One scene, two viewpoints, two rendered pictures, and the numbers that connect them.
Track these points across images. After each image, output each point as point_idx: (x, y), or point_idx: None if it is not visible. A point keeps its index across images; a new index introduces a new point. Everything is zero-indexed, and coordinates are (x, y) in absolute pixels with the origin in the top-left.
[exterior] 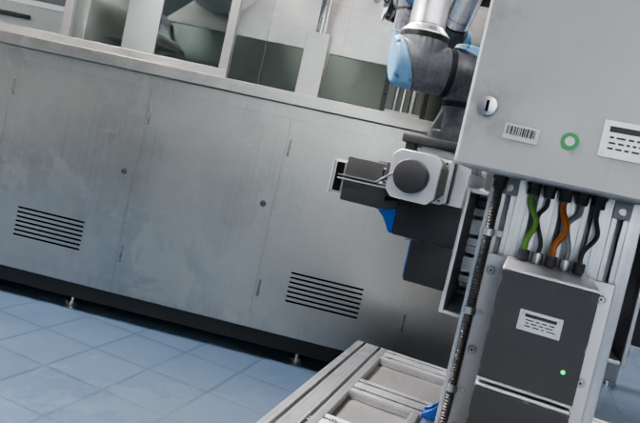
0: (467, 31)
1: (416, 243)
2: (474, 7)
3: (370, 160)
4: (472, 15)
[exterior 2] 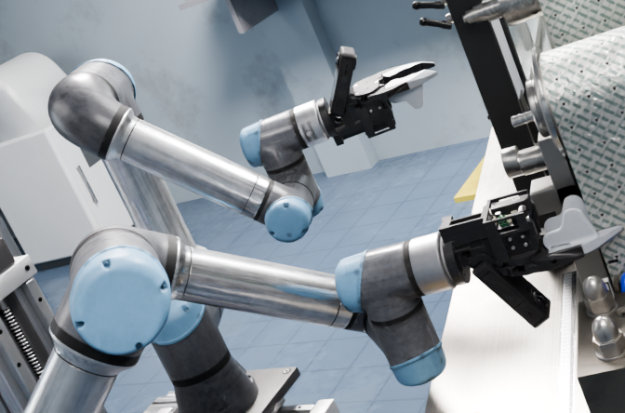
0: (258, 217)
1: None
2: (210, 200)
3: (147, 408)
4: (226, 206)
